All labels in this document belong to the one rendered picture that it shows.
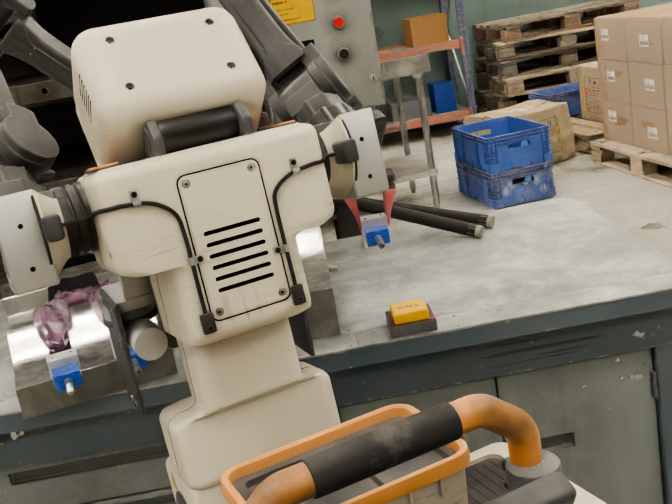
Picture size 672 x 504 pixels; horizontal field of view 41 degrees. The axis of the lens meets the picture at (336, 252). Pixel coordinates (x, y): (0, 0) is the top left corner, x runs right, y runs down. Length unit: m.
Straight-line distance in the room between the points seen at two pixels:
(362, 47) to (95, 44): 1.34
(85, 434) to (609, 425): 0.96
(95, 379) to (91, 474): 0.23
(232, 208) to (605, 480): 1.03
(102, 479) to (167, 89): 0.88
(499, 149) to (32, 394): 4.01
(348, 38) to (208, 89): 1.32
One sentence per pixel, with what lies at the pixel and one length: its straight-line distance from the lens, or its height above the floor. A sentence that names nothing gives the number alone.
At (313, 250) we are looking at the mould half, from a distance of 1.78.
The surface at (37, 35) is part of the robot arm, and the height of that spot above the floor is 1.39.
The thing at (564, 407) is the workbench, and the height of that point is 0.58.
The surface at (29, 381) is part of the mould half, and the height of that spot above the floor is 0.86.
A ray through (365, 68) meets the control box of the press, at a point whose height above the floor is 1.17.
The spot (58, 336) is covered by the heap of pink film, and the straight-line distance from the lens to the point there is 1.68.
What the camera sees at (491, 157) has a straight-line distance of 5.22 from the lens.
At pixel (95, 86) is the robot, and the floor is 1.32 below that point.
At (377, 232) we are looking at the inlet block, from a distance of 1.64.
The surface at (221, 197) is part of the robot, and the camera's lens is 1.03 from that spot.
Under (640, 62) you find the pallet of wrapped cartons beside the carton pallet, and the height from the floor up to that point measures 0.67.
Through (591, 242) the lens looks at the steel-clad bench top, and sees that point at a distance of 1.90.
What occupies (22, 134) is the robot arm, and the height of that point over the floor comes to 1.28.
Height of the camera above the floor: 1.38
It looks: 16 degrees down
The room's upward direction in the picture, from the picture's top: 10 degrees counter-clockwise
